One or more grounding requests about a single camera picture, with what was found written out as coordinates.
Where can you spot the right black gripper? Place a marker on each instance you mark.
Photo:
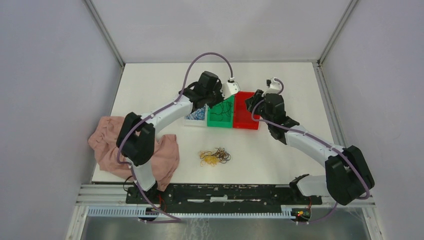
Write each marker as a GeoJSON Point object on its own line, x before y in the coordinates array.
{"type": "Point", "coordinates": [251, 101]}

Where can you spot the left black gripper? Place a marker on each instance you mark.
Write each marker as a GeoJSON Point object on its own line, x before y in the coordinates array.
{"type": "Point", "coordinates": [217, 87]}

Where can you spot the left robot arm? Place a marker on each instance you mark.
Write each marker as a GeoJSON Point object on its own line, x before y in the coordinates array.
{"type": "Point", "coordinates": [137, 137]}

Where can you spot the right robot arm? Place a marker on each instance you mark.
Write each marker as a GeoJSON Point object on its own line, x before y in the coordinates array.
{"type": "Point", "coordinates": [347, 176]}

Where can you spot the red plastic bin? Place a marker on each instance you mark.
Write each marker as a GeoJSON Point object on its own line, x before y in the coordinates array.
{"type": "Point", "coordinates": [242, 118]}

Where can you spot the green plastic bin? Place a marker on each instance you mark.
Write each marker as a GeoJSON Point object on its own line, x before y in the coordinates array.
{"type": "Point", "coordinates": [221, 115]}

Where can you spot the clear plastic bin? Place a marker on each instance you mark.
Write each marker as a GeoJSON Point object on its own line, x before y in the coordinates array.
{"type": "Point", "coordinates": [197, 118]}

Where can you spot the pink cloth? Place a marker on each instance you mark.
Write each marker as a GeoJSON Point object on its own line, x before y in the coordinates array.
{"type": "Point", "coordinates": [164, 162]}

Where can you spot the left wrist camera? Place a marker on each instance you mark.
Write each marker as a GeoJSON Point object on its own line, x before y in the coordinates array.
{"type": "Point", "coordinates": [229, 88]}

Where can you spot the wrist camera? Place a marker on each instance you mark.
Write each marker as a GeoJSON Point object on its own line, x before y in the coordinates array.
{"type": "Point", "coordinates": [274, 86]}
{"type": "Point", "coordinates": [229, 88]}

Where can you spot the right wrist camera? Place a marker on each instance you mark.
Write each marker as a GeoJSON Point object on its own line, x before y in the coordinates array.
{"type": "Point", "coordinates": [274, 86]}

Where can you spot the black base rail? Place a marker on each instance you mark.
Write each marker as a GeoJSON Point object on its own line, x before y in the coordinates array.
{"type": "Point", "coordinates": [190, 198]}

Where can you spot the white cable duct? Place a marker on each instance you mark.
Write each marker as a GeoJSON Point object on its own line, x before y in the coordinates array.
{"type": "Point", "coordinates": [148, 212]}

